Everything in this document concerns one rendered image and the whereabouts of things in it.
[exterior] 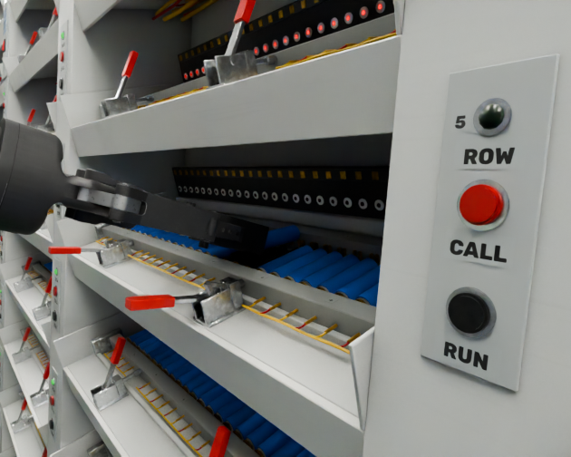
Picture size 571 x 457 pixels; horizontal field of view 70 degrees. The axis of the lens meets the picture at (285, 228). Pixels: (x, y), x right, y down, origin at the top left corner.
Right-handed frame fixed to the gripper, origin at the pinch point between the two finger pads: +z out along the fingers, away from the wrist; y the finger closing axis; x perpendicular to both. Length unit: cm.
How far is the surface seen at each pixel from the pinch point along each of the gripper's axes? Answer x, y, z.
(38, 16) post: -49, 108, -9
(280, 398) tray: 9.9, -15.4, -3.5
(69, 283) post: 13.7, 38.2, -2.3
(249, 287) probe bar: 4.4, -5.4, -0.1
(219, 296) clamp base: 5.5, -5.4, -3.1
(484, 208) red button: -2.7, -27.3, -7.3
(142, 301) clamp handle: 6.7, -5.0, -9.4
